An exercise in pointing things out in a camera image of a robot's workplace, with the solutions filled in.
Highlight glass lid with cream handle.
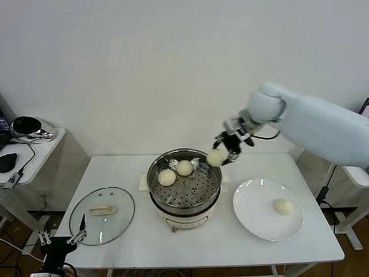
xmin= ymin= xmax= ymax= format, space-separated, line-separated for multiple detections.
xmin=69 ymin=186 xmax=135 ymax=246

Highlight black computer mouse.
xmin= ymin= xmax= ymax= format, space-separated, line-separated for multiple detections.
xmin=0 ymin=153 xmax=18 ymax=174

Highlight round white plate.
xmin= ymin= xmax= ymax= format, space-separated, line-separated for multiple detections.
xmin=232 ymin=178 xmax=304 ymax=242

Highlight white side desk with label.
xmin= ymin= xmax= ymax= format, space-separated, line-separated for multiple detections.
xmin=328 ymin=164 xmax=369 ymax=251

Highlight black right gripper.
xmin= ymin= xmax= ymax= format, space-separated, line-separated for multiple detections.
xmin=213 ymin=131 xmax=254 ymax=167

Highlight thin black desk cable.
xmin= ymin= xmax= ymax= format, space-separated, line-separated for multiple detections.
xmin=8 ymin=138 xmax=36 ymax=175

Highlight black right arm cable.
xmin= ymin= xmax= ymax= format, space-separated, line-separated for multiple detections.
xmin=253 ymin=129 xmax=282 ymax=141

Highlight grey usb hub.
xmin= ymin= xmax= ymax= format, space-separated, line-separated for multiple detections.
xmin=2 ymin=170 xmax=24 ymax=190

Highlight cream electric cooker pot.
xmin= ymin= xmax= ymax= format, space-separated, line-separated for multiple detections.
xmin=139 ymin=171 xmax=231 ymax=233

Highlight dark laptop with striped screen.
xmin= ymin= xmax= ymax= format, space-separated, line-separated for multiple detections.
xmin=0 ymin=93 xmax=14 ymax=151

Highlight cable with black adapter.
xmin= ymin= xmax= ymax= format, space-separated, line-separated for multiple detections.
xmin=315 ymin=163 xmax=341 ymax=206

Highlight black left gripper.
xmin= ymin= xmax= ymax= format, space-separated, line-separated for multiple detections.
xmin=37 ymin=214 xmax=88 ymax=269

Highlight perforated steel steamer basket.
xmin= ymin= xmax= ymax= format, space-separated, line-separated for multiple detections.
xmin=146 ymin=148 xmax=223 ymax=209

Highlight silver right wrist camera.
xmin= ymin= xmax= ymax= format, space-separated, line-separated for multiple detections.
xmin=223 ymin=117 xmax=240 ymax=133

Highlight cream steamed baozi bun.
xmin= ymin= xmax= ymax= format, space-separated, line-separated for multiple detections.
xmin=272 ymin=198 xmax=295 ymax=216
xmin=157 ymin=169 xmax=176 ymax=186
xmin=207 ymin=149 xmax=226 ymax=167
xmin=176 ymin=160 xmax=193 ymax=177

